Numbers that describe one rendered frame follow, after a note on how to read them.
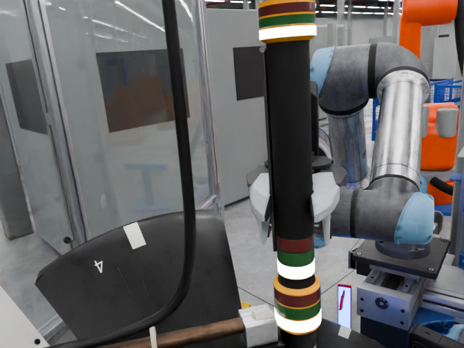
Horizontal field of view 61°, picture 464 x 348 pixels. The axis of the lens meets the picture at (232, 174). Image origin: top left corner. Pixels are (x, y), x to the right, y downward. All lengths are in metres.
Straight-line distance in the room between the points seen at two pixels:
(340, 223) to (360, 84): 0.37
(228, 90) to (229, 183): 1.02
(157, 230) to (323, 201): 0.23
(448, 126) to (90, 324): 4.02
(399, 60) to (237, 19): 3.61
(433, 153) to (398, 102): 3.59
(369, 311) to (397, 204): 0.62
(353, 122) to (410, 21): 3.46
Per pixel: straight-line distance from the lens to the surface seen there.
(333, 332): 0.70
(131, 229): 0.49
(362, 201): 0.61
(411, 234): 0.60
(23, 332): 0.63
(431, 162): 4.37
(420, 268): 1.19
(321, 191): 0.35
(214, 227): 0.50
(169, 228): 0.49
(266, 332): 0.38
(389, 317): 1.17
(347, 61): 0.89
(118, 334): 0.38
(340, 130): 0.99
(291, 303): 0.37
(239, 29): 4.40
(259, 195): 0.34
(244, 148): 4.47
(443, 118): 4.27
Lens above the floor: 1.61
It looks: 16 degrees down
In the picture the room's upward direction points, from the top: 5 degrees counter-clockwise
